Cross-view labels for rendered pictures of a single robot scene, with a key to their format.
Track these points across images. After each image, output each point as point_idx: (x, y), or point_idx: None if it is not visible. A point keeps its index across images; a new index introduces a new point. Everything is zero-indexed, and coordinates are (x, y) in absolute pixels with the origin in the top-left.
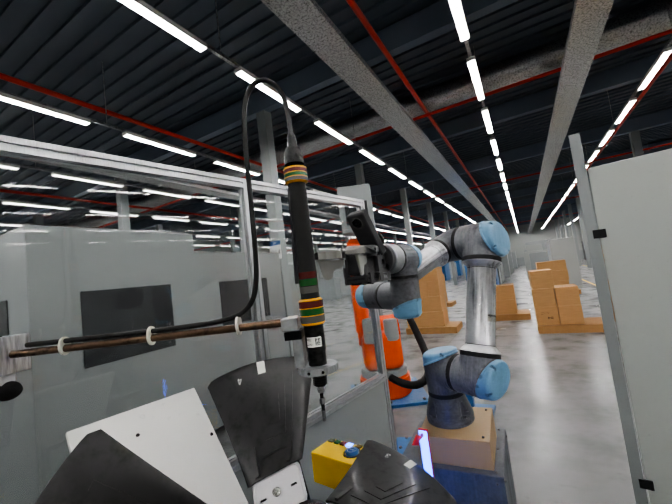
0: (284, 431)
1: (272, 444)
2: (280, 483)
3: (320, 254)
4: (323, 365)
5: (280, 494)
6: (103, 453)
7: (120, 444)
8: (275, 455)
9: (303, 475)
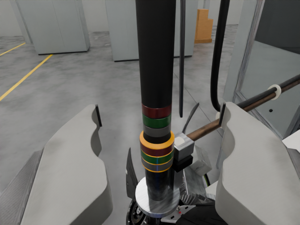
0: (200, 218)
1: (202, 212)
2: (181, 214)
3: (229, 119)
4: (146, 188)
5: (178, 213)
6: (193, 111)
7: (193, 114)
8: (194, 212)
9: (171, 224)
